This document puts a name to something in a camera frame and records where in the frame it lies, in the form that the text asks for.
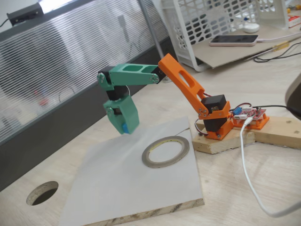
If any smartphone with pink case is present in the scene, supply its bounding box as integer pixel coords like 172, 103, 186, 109
209, 34, 259, 47

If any white plastic lattice basket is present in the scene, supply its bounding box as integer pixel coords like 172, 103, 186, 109
161, 0, 290, 73

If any short wooden base block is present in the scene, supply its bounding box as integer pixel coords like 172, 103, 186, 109
191, 120, 256, 155

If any brown cardboard sheet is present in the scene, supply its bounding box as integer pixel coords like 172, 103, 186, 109
190, 22, 301, 70

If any grey ring of tape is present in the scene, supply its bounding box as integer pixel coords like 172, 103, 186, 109
141, 136, 190, 169

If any black box device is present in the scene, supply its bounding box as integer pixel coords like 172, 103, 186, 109
6, 2, 44, 26

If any black power cable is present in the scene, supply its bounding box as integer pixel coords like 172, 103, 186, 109
255, 104, 301, 121

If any tricolour servo wire harness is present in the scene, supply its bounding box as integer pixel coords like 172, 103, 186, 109
195, 91, 214, 137

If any thick white USB cable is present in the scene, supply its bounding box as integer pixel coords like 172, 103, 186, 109
239, 117, 301, 218

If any white topped chipboard panel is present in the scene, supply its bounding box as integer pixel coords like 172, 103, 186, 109
58, 115, 205, 226

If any grey rounded object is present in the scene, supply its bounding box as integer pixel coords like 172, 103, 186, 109
284, 73, 301, 113

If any pale pink charging cable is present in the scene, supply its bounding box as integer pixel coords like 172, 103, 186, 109
257, 32, 301, 43

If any ribbed glass desk partition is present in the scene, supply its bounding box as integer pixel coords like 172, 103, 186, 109
0, 0, 174, 191

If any red controller board orange mount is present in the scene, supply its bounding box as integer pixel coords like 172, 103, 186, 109
229, 103, 270, 130

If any thin black desk cable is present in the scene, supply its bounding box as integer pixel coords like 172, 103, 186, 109
253, 35, 301, 63

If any red and white book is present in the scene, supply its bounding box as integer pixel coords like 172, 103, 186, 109
288, 14, 301, 29

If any white earbuds case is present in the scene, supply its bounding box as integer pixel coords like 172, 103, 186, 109
243, 23, 261, 33

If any long wooden base plank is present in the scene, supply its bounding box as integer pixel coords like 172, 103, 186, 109
253, 115, 301, 149

